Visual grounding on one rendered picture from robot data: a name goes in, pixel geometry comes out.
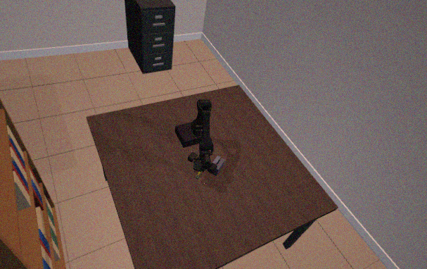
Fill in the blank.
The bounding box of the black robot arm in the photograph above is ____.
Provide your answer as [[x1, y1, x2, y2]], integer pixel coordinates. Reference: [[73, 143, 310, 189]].
[[191, 99, 214, 172]]

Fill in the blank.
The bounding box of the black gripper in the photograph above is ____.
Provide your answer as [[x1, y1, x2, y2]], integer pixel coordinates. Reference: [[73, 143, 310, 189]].
[[188, 152, 217, 173]]

